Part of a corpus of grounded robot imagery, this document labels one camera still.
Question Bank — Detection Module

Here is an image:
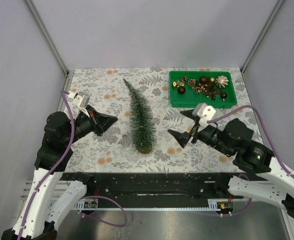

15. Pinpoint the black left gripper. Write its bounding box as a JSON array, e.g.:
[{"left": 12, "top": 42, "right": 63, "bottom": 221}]
[{"left": 64, "top": 103, "right": 119, "bottom": 145}]

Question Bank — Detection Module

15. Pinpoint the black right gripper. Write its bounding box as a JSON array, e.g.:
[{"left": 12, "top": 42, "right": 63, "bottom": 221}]
[{"left": 167, "top": 107, "right": 235, "bottom": 157}]

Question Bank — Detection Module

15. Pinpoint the small green christmas tree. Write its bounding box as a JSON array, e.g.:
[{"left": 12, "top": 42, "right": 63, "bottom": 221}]
[{"left": 123, "top": 79, "right": 156, "bottom": 154}]

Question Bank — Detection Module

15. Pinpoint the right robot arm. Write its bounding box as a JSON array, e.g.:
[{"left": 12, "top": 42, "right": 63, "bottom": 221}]
[{"left": 168, "top": 104, "right": 294, "bottom": 218}]

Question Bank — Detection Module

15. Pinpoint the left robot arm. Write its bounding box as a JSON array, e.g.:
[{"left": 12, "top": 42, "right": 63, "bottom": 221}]
[{"left": 1, "top": 105, "right": 118, "bottom": 240}]

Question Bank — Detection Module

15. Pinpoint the green plastic tray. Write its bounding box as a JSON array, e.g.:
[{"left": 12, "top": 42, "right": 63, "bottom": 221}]
[{"left": 169, "top": 70, "right": 237, "bottom": 109}]

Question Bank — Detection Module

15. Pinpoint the dark brown bauble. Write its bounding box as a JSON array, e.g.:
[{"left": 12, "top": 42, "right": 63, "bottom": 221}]
[{"left": 177, "top": 86, "right": 186, "bottom": 95}]

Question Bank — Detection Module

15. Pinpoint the frosted pine cone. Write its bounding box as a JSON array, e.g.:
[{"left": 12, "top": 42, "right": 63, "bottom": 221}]
[{"left": 188, "top": 79, "right": 196, "bottom": 88}]

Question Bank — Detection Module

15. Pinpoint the small dark bauble right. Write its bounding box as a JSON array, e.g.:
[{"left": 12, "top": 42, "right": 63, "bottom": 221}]
[{"left": 221, "top": 92, "right": 228, "bottom": 100}]

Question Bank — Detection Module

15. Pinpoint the brown bauble in tray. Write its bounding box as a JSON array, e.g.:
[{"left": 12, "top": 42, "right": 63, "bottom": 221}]
[{"left": 199, "top": 76, "right": 209, "bottom": 84}]

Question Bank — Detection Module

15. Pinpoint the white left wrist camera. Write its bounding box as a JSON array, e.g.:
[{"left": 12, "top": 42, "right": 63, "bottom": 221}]
[{"left": 68, "top": 91, "right": 90, "bottom": 117}]

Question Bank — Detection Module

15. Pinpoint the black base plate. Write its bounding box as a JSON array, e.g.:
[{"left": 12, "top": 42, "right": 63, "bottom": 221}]
[{"left": 92, "top": 172, "right": 233, "bottom": 210}]

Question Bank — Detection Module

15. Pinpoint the white slotted cable duct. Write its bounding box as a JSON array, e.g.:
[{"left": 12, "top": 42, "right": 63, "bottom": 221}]
[{"left": 73, "top": 201, "right": 98, "bottom": 211}]

